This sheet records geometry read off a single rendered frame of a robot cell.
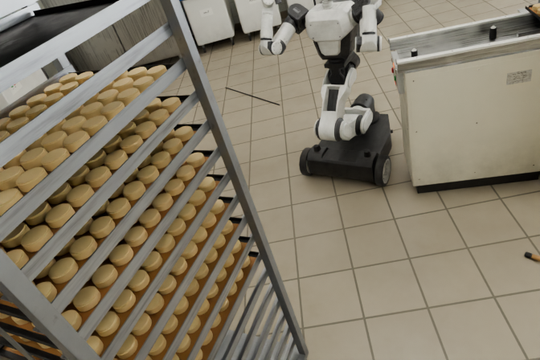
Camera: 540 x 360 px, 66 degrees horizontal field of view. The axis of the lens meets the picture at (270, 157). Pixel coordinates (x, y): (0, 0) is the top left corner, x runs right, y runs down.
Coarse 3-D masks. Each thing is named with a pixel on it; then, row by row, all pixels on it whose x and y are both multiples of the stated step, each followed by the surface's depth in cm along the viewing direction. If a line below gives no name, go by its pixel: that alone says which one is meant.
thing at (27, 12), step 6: (30, 6) 110; (36, 6) 111; (18, 12) 107; (24, 12) 108; (30, 12) 110; (6, 18) 104; (12, 18) 106; (18, 18) 107; (24, 18) 108; (0, 24) 103; (6, 24) 104; (12, 24) 106; (0, 30) 103
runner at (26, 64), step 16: (128, 0) 85; (144, 0) 89; (96, 16) 78; (112, 16) 82; (64, 32) 72; (80, 32) 75; (96, 32) 78; (48, 48) 69; (64, 48) 72; (16, 64) 65; (32, 64) 67; (0, 80) 63; (16, 80) 65
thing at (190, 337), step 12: (240, 252) 135; (228, 264) 131; (228, 276) 128; (216, 288) 124; (216, 300) 122; (204, 312) 119; (192, 324) 115; (204, 324) 117; (192, 336) 115; (180, 348) 111
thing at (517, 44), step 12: (528, 36) 194; (468, 48) 199; (480, 48) 198; (492, 48) 197; (504, 48) 197; (516, 48) 196; (528, 48) 196; (396, 60) 206; (408, 60) 205; (420, 60) 204; (432, 60) 204; (444, 60) 203; (456, 60) 202; (468, 60) 202
